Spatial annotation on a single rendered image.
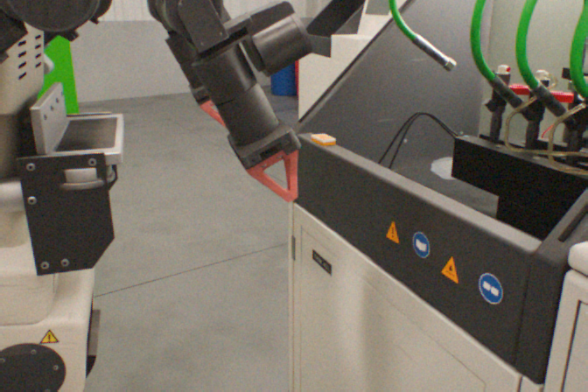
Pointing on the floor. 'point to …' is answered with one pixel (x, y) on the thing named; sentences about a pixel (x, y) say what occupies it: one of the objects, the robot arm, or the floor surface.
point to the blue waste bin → (284, 81)
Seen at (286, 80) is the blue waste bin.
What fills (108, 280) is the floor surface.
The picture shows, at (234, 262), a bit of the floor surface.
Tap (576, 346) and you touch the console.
